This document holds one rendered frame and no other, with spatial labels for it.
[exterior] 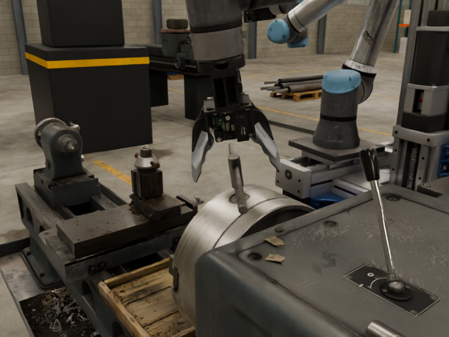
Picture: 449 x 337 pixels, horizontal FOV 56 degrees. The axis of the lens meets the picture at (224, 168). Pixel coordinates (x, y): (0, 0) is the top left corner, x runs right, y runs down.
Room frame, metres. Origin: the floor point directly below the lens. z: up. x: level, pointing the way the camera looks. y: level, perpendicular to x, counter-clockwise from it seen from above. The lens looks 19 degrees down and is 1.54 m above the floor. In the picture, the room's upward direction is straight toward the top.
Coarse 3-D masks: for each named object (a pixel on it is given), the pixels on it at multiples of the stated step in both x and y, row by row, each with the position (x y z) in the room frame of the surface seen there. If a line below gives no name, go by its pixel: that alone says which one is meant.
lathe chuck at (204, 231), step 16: (224, 192) 0.76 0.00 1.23; (256, 192) 0.75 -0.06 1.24; (272, 192) 0.76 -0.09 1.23; (208, 208) 0.72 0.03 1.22; (224, 208) 0.70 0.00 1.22; (192, 224) 0.70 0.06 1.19; (208, 224) 0.68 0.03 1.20; (224, 224) 0.67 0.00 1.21; (192, 240) 0.68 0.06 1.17; (208, 240) 0.65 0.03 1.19; (176, 256) 0.68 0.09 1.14; (192, 256) 0.65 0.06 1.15; (192, 272) 0.64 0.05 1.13; (192, 288) 0.63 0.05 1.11; (176, 304) 0.68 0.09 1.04; (192, 304) 0.62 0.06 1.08; (192, 320) 0.64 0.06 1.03
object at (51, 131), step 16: (48, 128) 1.69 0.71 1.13; (64, 128) 1.64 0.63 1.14; (48, 144) 1.62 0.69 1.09; (64, 144) 1.59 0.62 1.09; (80, 144) 1.67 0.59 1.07; (48, 160) 1.67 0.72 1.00; (64, 160) 1.64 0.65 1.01; (80, 160) 1.68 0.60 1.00; (48, 176) 1.65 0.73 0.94; (64, 176) 1.64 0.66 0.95; (80, 176) 1.67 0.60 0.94; (48, 192) 1.57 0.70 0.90; (64, 192) 1.56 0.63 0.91; (80, 192) 1.59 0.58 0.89; (96, 192) 1.63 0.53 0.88
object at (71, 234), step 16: (128, 208) 1.27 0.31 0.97; (192, 208) 1.30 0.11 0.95; (64, 224) 1.15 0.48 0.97; (80, 224) 1.15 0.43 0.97; (96, 224) 1.15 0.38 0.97; (112, 224) 1.15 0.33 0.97; (128, 224) 1.15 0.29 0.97; (144, 224) 1.16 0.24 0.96; (160, 224) 1.20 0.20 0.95; (176, 224) 1.23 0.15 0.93; (64, 240) 1.12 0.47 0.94; (80, 240) 1.05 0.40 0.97; (96, 240) 1.07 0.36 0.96; (112, 240) 1.10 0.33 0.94; (128, 240) 1.13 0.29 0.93
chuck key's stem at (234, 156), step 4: (228, 156) 0.72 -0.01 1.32; (232, 156) 0.71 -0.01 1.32; (236, 156) 0.71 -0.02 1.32; (228, 160) 0.72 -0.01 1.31; (232, 160) 0.71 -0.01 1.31; (236, 160) 0.71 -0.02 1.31; (240, 160) 0.72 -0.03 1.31; (232, 164) 0.71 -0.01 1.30; (236, 164) 0.71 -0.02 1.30; (240, 164) 0.72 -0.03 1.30; (240, 168) 0.71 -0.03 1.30; (232, 172) 0.71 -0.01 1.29; (240, 172) 0.71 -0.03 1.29; (232, 176) 0.71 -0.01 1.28; (232, 180) 0.72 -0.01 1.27; (232, 184) 0.72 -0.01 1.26; (236, 200) 0.72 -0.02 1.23
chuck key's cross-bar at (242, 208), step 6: (234, 144) 0.81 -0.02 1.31; (234, 150) 0.78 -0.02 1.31; (234, 168) 0.70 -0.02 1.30; (234, 174) 0.68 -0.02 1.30; (234, 180) 0.65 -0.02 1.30; (240, 180) 0.63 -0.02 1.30; (240, 186) 0.59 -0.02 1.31; (240, 192) 0.55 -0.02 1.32; (240, 198) 0.52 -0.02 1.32; (240, 204) 0.49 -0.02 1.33; (246, 204) 0.50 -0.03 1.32; (240, 210) 0.48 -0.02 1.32; (246, 210) 0.48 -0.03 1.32
